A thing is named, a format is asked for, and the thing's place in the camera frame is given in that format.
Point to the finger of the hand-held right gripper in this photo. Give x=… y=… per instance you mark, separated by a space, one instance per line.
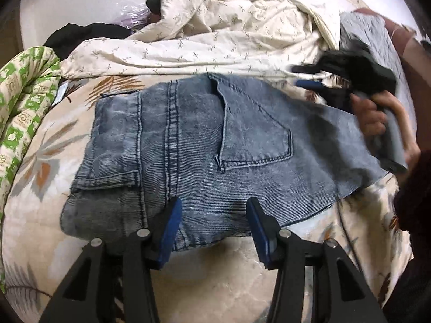
x=304 y=69
x=308 y=84

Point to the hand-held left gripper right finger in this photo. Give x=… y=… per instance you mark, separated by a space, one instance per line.
x=257 y=234

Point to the clear plastic bag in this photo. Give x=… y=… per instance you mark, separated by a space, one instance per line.
x=134 y=16

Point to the green patterned blanket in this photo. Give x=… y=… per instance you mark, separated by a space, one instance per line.
x=23 y=101

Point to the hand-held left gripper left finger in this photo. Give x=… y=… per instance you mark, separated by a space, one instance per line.
x=169 y=234

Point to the grey quilted pillow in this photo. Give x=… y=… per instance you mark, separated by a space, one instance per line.
x=363 y=27

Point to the brown upholstered headboard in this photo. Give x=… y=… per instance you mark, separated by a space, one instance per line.
x=414 y=13

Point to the black garment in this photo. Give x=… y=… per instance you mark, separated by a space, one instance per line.
x=84 y=35

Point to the leaf print bed blanket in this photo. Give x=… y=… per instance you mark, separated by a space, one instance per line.
x=208 y=292

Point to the person's right hand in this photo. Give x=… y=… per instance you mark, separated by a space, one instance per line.
x=368 y=117

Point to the grey-blue denim pants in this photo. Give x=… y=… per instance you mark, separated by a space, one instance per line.
x=202 y=141

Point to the cream patterned quilt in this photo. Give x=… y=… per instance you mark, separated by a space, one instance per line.
x=219 y=33

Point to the small black cloth piece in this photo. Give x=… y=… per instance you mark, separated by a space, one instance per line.
x=154 y=5

